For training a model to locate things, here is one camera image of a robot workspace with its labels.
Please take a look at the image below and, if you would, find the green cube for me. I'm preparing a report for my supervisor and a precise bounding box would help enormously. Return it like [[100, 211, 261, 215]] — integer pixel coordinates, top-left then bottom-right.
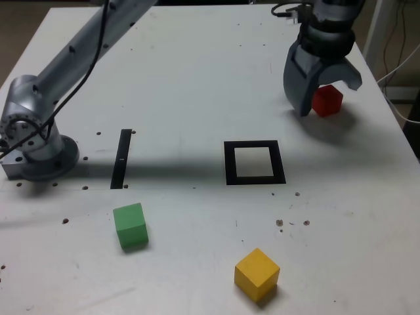
[[112, 202, 150, 251]]

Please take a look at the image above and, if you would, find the black tape strip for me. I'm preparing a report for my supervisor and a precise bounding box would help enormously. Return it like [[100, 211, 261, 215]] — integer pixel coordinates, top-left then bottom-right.
[[110, 129, 133, 190]]

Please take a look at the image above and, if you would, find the black tape square outline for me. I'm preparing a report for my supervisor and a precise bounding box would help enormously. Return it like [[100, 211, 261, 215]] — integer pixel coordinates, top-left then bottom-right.
[[223, 140, 287, 186]]

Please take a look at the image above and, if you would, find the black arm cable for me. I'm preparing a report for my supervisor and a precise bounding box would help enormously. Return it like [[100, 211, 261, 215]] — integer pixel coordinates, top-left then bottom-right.
[[0, 0, 111, 161]]

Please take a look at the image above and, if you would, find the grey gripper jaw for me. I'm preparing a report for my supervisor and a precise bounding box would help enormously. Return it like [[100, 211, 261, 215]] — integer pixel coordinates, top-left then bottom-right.
[[316, 56, 363, 92], [283, 38, 325, 118]]

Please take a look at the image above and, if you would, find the thin black cable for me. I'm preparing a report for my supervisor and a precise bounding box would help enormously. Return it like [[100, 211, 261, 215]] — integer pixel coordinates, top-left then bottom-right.
[[382, 0, 410, 78]]

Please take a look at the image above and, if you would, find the yellow cube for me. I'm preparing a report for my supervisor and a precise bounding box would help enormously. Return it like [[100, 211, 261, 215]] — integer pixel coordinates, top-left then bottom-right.
[[234, 247, 281, 303]]

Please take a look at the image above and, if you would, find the white post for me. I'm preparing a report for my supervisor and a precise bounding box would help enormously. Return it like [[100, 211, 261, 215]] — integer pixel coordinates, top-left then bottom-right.
[[362, 0, 385, 68]]

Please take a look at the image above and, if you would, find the black camera cable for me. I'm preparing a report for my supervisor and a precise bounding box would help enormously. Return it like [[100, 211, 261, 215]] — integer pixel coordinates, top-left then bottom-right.
[[270, 2, 298, 19]]

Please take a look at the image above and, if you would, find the white cable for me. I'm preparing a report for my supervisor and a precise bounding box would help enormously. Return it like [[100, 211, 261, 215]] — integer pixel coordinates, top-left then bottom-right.
[[376, 41, 420, 125]]

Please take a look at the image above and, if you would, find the red cube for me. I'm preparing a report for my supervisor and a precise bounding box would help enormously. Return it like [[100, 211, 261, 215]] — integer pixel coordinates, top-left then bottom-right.
[[311, 84, 345, 118]]

